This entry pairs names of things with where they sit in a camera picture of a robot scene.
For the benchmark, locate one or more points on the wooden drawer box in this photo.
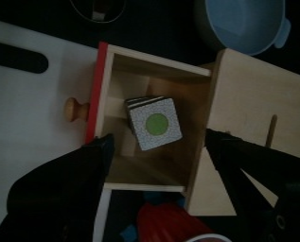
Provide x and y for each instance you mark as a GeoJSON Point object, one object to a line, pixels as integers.
{"type": "Point", "coordinates": [249, 119]}

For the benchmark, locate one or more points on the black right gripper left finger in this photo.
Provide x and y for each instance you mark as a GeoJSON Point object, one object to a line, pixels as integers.
{"type": "Point", "coordinates": [59, 189]}

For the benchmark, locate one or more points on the toy sushi block green centre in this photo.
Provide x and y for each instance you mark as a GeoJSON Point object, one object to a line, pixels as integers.
{"type": "Point", "coordinates": [156, 123]}

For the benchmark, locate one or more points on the white cutting board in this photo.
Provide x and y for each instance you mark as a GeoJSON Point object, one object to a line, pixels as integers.
{"type": "Point", "coordinates": [34, 126]}

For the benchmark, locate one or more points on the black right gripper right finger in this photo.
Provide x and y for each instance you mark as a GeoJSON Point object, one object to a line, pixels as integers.
{"type": "Point", "coordinates": [257, 176]}

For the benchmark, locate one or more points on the wooden drawer with red front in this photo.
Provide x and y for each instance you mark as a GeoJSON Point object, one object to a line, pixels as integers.
{"type": "Point", "coordinates": [147, 126]}

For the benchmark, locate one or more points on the light blue plate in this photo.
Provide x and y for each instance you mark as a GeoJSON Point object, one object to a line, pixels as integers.
{"type": "Point", "coordinates": [244, 25]}

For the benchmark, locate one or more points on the red ribbed cup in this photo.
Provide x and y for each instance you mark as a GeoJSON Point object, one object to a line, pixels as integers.
{"type": "Point", "coordinates": [173, 223]}

